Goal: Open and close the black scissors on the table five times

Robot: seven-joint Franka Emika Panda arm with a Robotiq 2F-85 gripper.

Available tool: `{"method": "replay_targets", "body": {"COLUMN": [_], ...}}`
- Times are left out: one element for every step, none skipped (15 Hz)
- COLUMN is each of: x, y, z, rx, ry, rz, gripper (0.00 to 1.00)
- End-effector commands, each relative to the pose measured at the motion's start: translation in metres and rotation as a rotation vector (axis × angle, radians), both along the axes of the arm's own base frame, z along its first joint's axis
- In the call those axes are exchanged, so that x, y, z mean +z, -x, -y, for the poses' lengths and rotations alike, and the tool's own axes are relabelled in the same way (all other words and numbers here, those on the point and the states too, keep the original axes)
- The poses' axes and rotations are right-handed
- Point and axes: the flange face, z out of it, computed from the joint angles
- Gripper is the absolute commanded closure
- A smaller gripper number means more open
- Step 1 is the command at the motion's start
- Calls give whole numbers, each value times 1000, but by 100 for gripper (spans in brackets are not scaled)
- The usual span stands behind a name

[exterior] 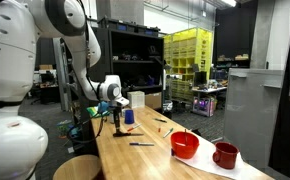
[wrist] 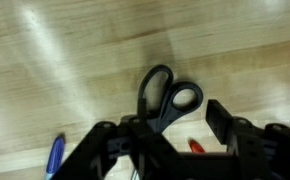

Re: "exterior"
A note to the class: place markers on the grey metal cabinet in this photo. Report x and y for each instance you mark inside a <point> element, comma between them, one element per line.
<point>251,113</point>

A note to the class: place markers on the black shelf unit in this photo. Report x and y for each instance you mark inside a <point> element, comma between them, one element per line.
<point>136,50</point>

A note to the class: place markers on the red marker with white barrel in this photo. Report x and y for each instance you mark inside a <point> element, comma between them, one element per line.
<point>134,127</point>

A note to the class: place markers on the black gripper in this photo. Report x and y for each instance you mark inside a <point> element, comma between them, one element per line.
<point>117,113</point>

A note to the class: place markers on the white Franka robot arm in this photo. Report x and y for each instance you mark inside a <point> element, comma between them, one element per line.
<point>11,66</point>

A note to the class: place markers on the translucent white plastic box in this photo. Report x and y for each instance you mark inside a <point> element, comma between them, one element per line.
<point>136,99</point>

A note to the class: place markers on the white paper sheet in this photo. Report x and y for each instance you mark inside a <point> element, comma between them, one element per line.
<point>205,161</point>

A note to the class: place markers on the cardboard box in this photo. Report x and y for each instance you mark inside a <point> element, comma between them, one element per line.
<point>153,100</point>

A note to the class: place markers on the red mug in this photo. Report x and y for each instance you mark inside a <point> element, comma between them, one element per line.
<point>225,156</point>

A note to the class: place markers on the round wooden stool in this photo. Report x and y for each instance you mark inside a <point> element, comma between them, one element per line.
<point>78,167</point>

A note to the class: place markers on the green pen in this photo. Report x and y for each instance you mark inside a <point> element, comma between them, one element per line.
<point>168,132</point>

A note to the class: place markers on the black computer monitor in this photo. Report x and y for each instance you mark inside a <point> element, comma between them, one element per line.
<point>200,78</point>

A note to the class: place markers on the red bowl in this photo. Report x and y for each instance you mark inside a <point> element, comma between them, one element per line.
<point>184,150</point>

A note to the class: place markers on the dark green marker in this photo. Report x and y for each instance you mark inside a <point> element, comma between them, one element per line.
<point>160,120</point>

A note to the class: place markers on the white desk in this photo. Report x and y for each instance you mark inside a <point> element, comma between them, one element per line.
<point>209,90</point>

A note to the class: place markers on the yellow storage rack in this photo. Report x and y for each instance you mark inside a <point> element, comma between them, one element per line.
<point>188,46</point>

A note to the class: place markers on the blue plastic cup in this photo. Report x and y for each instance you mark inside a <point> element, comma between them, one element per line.
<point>129,117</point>

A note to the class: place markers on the green wipes packet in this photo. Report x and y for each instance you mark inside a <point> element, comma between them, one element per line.
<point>92,111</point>

